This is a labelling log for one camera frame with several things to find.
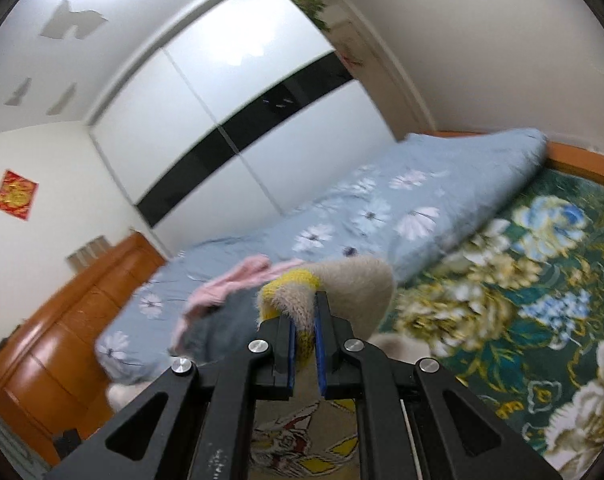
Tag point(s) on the grey cloth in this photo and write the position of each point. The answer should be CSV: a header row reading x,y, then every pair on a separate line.
x,y
221,330

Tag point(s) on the red door decoration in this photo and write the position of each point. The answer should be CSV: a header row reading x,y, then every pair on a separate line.
x,y
351,52

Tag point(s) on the red paper wall decoration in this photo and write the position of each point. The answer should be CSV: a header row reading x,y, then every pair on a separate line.
x,y
15,194

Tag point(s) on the pink cloth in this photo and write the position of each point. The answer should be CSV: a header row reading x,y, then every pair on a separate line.
x,y
231,285

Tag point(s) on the beige fuzzy sweater yellow trim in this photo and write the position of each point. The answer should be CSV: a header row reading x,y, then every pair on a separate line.
x,y
332,290

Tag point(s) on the blue floral quilt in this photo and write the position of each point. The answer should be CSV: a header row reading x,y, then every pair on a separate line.
x,y
332,215

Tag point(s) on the wooden headboard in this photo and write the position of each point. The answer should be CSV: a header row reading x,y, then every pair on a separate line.
x,y
66,330

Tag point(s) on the green floral blanket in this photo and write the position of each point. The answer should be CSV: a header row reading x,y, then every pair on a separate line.
x,y
522,300

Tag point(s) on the green hanging plant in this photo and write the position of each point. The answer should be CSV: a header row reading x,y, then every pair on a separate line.
x,y
309,2

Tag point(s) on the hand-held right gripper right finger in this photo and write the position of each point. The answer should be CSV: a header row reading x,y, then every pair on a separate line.
x,y
322,350

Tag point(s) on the white sliding-door wardrobe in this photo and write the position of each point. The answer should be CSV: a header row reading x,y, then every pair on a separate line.
x,y
242,110

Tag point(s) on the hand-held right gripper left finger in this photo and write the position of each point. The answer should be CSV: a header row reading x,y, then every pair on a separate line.
x,y
291,350

